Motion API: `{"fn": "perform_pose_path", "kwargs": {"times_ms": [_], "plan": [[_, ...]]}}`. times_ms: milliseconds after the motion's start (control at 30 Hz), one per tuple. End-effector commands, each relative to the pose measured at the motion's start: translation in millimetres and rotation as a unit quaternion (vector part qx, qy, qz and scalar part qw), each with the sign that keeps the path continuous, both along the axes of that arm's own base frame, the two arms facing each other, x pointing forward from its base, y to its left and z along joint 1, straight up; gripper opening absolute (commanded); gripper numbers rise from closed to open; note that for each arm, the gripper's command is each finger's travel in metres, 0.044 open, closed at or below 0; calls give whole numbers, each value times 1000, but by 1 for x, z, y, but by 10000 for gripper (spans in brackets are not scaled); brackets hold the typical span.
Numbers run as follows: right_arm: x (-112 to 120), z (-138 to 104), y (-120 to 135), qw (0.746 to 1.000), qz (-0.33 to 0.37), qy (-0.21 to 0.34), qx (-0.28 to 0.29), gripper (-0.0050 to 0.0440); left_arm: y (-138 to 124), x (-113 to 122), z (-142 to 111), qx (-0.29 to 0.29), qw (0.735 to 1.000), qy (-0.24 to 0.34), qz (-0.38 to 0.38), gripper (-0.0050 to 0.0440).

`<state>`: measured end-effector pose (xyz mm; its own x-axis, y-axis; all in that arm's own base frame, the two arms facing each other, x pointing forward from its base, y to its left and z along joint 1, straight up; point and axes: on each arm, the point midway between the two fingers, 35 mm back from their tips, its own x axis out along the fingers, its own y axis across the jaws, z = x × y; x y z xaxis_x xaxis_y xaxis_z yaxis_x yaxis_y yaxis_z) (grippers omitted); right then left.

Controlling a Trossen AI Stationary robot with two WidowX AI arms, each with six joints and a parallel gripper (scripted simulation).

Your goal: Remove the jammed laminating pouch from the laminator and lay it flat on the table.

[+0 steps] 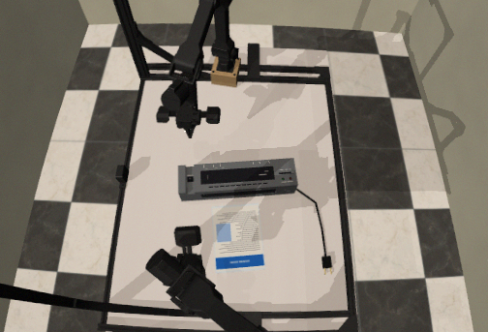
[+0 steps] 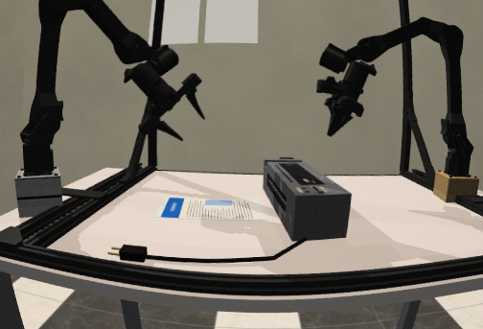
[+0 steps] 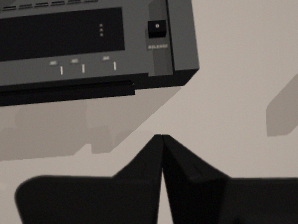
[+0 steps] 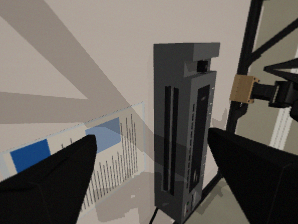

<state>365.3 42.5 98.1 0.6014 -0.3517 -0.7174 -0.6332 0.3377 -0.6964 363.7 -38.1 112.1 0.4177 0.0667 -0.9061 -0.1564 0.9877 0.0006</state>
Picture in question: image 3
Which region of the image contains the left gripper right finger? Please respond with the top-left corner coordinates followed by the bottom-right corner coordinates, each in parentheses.
top-left (162, 134), bottom-right (298, 224)

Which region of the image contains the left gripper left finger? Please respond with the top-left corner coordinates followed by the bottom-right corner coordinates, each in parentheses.
top-left (14, 134), bottom-right (164, 224)

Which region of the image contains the dark grey laminator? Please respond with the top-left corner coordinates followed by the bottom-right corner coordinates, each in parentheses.
top-left (0, 0), bottom-right (200, 107)

